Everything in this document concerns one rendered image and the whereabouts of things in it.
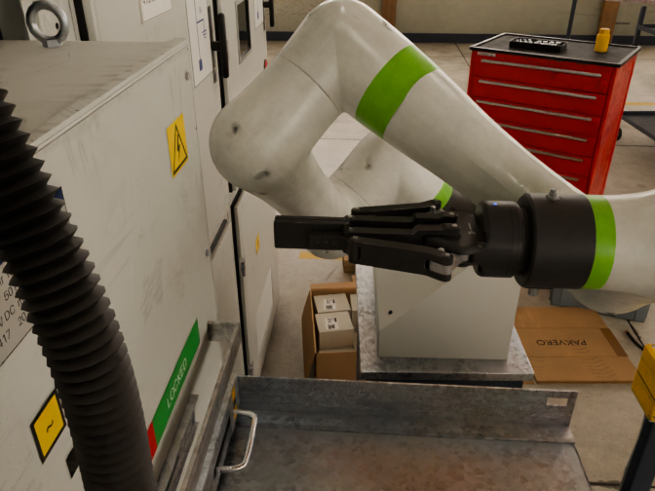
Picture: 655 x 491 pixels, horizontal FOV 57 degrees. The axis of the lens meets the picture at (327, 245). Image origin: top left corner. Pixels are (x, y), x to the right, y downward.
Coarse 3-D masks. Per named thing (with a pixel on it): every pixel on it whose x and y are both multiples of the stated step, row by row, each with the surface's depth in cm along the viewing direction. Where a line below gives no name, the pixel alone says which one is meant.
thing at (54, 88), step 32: (0, 64) 53; (32, 64) 53; (64, 64) 53; (96, 64) 53; (128, 64) 53; (32, 96) 43; (64, 96) 43; (96, 96) 42; (32, 128) 37; (64, 128) 37
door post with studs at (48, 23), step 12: (0, 0) 66; (12, 0) 66; (24, 0) 65; (36, 0) 66; (48, 0) 69; (0, 12) 67; (12, 12) 67; (24, 12) 65; (48, 12) 69; (0, 24) 68; (12, 24) 68; (24, 24) 65; (48, 24) 69; (12, 36) 68; (24, 36) 68
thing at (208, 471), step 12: (228, 384) 84; (228, 396) 82; (228, 408) 82; (216, 420) 78; (228, 420) 82; (216, 432) 77; (228, 432) 82; (216, 444) 75; (228, 444) 82; (216, 456) 76; (204, 468) 72; (204, 480) 70; (216, 480) 76
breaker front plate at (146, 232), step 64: (128, 128) 47; (192, 128) 64; (64, 192) 37; (128, 192) 47; (192, 192) 65; (128, 256) 48; (192, 256) 66; (128, 320) 48; (192, 320) 67; (0, 384) 31; (192, 384) 68; (0, 448) 31; (64, 448) 38; (192, 448) 69
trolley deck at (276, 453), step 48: (240, 432) 87; (288, 432) 87; (336, 432) 87; (240, 480) 80; (288, 480) 80; (336, 480) 80; (384, 480) 80; (432, 480) 80; (480, 480) 80; (528, 480) 80; (576, 480) 80
